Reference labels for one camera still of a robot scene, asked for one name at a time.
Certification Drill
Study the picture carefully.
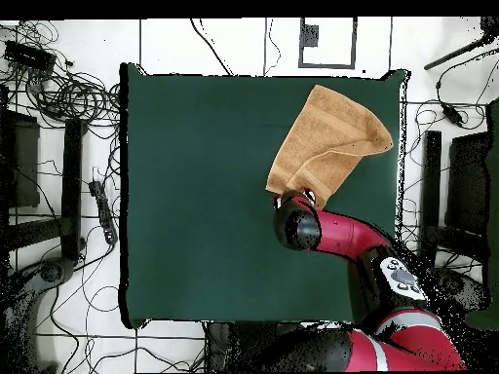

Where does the tan terry towel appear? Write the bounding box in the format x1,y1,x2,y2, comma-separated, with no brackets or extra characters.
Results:
265,84,394,210

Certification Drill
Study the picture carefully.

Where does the dark flat panel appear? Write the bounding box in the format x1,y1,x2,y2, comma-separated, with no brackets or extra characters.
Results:
444,131,493,235
7,110,41,208

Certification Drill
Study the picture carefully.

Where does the dark green table cloth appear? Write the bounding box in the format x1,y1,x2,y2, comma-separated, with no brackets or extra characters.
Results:
118,61,410,330

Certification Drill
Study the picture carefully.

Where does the black power adapter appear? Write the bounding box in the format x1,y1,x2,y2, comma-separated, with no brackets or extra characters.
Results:
441,103,465,128

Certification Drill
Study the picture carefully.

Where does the black stand base foot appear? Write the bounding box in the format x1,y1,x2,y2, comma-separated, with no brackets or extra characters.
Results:
428,267,492,313
0,256,76,373

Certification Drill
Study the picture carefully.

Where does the black power strip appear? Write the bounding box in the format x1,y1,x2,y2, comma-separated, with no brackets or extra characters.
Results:
88,179,119,245

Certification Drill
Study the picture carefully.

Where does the black rod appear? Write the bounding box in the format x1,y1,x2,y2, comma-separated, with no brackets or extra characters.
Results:
423,32,499,71

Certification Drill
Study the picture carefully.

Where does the black rectangular box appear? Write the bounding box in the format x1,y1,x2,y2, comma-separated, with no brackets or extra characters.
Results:
3,39,58,73

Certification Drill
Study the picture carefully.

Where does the black upright post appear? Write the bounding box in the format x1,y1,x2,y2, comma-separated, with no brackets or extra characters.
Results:
60,118,85,260
418,130,443,268

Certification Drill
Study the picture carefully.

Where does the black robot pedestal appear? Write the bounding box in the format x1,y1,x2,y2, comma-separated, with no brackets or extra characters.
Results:
204,320,274,373

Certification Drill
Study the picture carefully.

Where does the grey square floor frame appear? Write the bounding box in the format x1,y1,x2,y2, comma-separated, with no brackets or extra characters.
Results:
298,17,358,70

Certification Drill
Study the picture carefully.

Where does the tangled black cable bundle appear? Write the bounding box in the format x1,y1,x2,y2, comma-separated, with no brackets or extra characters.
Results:
22,69,122,128

